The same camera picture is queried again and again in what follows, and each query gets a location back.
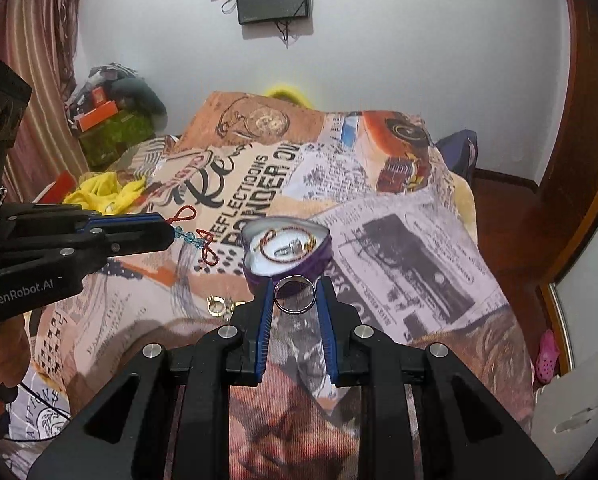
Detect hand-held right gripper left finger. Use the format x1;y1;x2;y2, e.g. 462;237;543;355
29;277;276;480

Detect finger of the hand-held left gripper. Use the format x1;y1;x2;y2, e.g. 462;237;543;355
59;221;178;273
76;211;167;233

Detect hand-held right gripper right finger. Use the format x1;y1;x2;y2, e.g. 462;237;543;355
319;276;556;480

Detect red cord beaded bracelet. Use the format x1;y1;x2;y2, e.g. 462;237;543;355
166;204;220;267

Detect purple heart-shaped jewelry box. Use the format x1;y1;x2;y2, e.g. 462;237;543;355
242;215;333;295

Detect person's left hand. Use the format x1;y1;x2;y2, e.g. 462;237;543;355
0;317;34;392

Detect yellow cloth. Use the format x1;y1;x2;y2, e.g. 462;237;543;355
63;172;148;217

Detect gold earrings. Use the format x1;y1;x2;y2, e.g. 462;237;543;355
207;295;248;322

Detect red box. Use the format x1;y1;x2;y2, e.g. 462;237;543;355
40;170;78;203

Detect red and gold bangle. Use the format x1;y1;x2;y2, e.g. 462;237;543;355
257;228;318;262

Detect printed blanket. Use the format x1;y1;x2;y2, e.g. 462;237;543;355
6;91;536;480

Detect pile of clothes and bags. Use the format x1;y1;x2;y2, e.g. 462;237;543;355
65;63;168;171

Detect orange box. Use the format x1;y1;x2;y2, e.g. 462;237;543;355
75;100;120;132

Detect yellow fluffy pillow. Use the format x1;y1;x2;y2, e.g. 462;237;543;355
265;82;314;109

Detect striped brown curtain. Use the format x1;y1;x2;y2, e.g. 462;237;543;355
0;0;92;203

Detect pink rubber clog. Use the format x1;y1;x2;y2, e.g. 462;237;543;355
535;329;560;386

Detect dark blue cloth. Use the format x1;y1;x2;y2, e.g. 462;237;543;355
435;129;480;182

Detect white plastic furniture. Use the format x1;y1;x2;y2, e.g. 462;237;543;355
530;345;598;477

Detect wooden door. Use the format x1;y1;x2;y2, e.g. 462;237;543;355
526;0;598;291

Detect thin black cable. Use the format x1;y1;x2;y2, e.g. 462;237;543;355
9;382;76;443

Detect black hanging cable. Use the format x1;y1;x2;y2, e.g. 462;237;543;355
273;19;300;50

